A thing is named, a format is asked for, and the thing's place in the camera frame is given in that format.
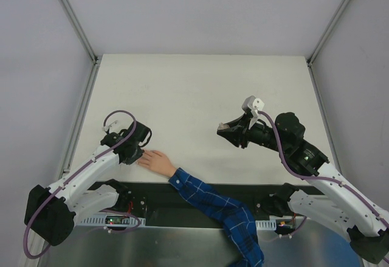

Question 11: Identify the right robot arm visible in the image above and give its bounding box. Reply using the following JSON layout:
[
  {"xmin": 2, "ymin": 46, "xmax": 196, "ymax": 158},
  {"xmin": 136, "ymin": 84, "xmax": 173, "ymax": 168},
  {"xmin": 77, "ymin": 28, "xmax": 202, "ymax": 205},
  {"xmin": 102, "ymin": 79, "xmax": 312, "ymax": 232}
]
[{"xmin": 216, "ymin": 112, "xmax": 388, "ymax": 265}]

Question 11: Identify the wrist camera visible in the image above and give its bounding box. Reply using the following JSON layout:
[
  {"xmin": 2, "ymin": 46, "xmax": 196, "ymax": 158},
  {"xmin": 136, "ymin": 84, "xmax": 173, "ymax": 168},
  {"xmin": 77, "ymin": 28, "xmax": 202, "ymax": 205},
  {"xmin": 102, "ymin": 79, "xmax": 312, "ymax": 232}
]
[
  {"xmin": 102, "ymin": 120, "xmax": 118, "ymax": 132},
  {"xmin": 241, "ymin": 95, "xmax": 264, "ymax": 130}
]

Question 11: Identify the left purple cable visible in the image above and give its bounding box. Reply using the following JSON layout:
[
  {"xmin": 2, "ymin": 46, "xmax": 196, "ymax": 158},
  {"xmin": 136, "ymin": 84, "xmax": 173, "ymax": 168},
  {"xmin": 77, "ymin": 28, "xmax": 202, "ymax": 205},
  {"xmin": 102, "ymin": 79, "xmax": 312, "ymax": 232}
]
[{"xmin": 23, "ymin": 109, "xmax": 137, "ymax": 260}]

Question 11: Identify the purple cable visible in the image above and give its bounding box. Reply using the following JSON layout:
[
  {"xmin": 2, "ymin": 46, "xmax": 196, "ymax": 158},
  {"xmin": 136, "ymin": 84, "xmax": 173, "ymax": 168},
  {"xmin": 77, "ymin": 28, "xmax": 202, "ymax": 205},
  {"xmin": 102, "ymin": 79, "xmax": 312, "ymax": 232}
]
[
  {"xmin": 23, "ymin": 109, "xmax": 137, "ymax": 260},
  {"xmin": 260, "ymin": 111, "xmax": 389, "ymax": 228}
]

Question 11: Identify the person's hand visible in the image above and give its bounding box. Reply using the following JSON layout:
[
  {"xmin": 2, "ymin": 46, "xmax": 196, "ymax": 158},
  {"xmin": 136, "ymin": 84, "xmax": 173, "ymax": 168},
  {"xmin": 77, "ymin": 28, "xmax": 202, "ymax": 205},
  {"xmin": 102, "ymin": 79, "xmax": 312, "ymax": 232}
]
[{"xmin": 137, "ymin": 150, "xmax": 177, "ymax": 178}]

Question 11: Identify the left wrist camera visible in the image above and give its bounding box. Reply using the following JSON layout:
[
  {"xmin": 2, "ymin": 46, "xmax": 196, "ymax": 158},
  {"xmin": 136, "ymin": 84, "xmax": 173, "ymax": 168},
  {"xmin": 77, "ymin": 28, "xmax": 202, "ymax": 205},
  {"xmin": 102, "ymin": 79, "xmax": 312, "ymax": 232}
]
[{"xmin": 102, "ymin": 120, "xmax": 118, "ymax": 132}]

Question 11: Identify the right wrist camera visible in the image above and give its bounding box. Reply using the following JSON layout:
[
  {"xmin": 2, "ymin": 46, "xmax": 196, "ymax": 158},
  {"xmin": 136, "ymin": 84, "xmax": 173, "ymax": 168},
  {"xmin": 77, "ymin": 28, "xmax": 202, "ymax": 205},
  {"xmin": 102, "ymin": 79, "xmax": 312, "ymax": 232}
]
[{"xmin": 241, "ymin": 95, "xmax": 264, "ymax": 130}]

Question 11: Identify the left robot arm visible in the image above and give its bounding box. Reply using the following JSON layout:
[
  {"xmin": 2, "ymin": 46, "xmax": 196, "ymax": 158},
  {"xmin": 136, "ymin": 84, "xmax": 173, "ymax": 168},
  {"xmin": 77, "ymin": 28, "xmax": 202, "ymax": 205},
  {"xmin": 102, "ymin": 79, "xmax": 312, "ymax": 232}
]
[{"xmin": 24, "ymin": 122, "xmax": 152, "ymax": 246}]

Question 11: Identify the blue plaid sleeve forearm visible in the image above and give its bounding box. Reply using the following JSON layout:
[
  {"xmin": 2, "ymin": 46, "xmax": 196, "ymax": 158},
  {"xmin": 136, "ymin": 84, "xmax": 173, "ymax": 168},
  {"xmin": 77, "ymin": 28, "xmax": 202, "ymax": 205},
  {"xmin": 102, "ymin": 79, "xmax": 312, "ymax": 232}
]
[{"xmin": 168, "ymin": 168, "xmax": 264, "ymax": 267}]

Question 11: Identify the white cable duct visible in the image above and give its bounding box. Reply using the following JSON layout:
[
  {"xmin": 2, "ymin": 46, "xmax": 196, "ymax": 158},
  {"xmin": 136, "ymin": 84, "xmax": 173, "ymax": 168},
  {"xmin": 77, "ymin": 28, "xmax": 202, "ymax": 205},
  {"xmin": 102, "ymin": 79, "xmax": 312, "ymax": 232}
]
[{"xmin": 76, "ymin": 213, "xmax": 146, "ymax": 227}]

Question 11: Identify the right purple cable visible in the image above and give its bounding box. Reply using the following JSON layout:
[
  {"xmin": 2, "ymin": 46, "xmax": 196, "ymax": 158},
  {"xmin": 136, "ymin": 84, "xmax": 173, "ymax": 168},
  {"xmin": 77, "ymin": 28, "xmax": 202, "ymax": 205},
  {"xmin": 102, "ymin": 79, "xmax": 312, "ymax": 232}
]
[{"xmin": 260, "ymin": 111, "xmax": 389, "ymax": 228}]

